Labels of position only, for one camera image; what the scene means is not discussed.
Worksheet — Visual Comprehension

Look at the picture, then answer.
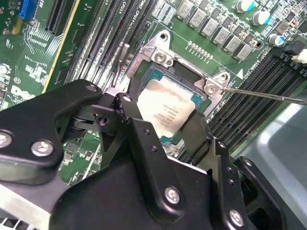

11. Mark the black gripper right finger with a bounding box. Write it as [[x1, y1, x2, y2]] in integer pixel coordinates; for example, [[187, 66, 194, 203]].
[[182, 111, 286, 230]]

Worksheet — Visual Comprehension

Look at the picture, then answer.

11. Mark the silver CPU chip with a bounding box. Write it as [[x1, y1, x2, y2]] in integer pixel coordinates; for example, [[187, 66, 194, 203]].
[[136, 68, 204, 144]]

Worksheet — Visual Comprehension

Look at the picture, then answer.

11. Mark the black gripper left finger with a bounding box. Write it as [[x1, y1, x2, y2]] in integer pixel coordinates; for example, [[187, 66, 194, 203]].
[[0, 76, 188, 216]]

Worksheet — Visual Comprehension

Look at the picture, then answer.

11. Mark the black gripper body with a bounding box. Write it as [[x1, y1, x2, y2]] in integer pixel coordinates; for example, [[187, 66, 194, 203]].
[[51, 153, 229, 230]]

